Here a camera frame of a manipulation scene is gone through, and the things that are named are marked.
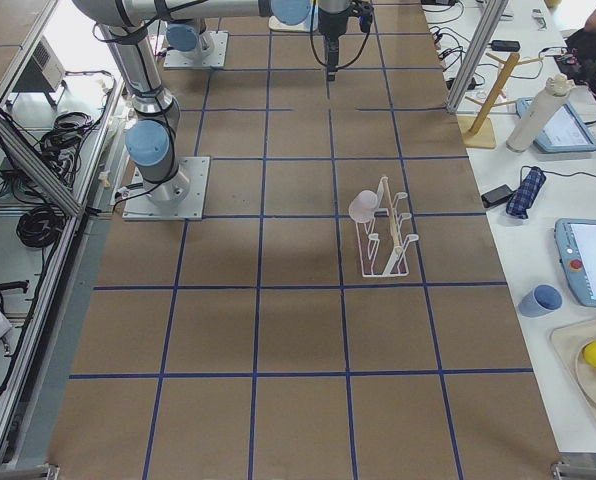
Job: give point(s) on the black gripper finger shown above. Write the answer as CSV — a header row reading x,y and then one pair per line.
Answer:
x,y
331,50

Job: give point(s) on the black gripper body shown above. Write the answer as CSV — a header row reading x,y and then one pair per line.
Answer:
x,y
331,26

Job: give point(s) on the pink plastic cup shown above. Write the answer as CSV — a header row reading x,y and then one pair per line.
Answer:
x,y
362,208

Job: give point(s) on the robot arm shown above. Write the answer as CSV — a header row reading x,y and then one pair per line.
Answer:
x,y
124,28

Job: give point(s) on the blue cup on desk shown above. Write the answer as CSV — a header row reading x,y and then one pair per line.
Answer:
x,y
541,300

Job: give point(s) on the wooden mug tree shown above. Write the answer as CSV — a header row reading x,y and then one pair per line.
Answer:
x,y
477,131

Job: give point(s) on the black power adapter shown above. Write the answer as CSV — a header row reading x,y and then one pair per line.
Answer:
x,y
497,196

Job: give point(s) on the folded blue umbrella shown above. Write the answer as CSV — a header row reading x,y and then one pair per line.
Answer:
x,y
523,198

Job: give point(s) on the teach pendant far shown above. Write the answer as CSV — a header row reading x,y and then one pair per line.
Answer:
x,y
565,132

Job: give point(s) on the teach pendant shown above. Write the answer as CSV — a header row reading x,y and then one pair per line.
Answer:
x,y
576,244
565,132

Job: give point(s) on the teach pendant near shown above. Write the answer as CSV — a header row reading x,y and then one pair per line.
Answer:
x,y
576,244

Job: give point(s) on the beige tray with fruit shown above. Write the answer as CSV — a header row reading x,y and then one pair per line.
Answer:
x,y
569,342

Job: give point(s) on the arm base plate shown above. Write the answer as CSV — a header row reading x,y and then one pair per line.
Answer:
x,y
191,50
180,198

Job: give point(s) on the aluminium frame post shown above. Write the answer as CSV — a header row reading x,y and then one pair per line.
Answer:
x,y
481,37

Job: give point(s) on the white wire cup rack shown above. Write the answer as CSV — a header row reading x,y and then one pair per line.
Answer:
x,y
382,243

